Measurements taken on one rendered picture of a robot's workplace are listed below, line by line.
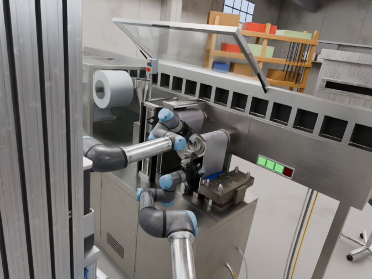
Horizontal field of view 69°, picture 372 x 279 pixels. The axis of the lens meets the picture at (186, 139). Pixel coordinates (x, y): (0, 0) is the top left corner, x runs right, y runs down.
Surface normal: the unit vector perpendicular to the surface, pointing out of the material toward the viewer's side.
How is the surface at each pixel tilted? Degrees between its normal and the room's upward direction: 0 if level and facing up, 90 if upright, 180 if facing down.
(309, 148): 90
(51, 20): 90
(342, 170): 90
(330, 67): 90
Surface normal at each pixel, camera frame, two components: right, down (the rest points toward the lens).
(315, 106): -0.69, 0.17
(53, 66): 0.79, 0.30
